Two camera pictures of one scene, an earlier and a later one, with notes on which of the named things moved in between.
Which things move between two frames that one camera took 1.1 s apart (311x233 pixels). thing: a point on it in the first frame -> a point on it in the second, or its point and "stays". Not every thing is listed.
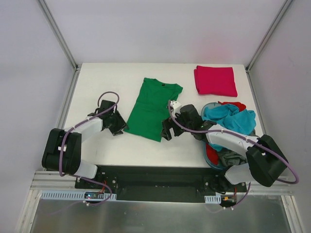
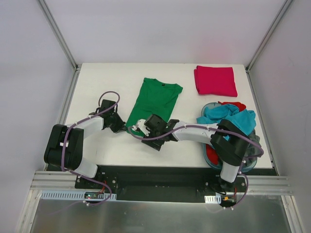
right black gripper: [171, 124] -> [152, 142]
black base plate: [160, 183] stays
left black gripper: [117, 124] stays
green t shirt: [150, 108] stays
